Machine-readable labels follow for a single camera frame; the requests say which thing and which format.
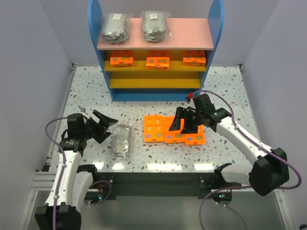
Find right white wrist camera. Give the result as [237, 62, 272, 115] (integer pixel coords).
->
[186, 93, 197, 109]

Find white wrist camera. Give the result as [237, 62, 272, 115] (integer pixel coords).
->
[186, 93, 197, 109]
[78, 106, 90, 119]

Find orange sponge pack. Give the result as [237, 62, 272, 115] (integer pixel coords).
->
[184, 125, 206, 145]
[110, 50, 134, 67]
[146, 50, 170, 70]
[183, 50, 207, 66]
[163, 116, 185, 143]

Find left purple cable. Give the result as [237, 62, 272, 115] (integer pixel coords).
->
[45, 117, 72, 230]

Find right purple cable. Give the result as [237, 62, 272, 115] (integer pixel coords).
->
[185, 90, 302, 230]

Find orange sponge pack on shelf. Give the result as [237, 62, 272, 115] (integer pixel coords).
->
[183, 50, 207, 66]

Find orange sponge pack hidden middle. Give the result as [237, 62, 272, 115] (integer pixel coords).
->
[143, 115, 164, 142]

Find purple cable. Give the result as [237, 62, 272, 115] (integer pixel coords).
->
[185, 90, 302, 230]
[45, 117, 72, 230]

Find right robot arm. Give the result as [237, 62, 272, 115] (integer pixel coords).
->
[169, 94, 289, 196]

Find silver scrubber pack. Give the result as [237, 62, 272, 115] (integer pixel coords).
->
[111, 123, 132, 159]
[99, 13, 133, 44]
[142, 11, 171, 43]

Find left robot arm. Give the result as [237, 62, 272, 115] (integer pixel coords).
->
[35, 110, 118, 230]

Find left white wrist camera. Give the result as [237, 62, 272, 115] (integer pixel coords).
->
[78, 106, 90, 119]

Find blue shelf unit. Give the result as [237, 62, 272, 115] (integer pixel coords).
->
[87, 0, 224, 102]

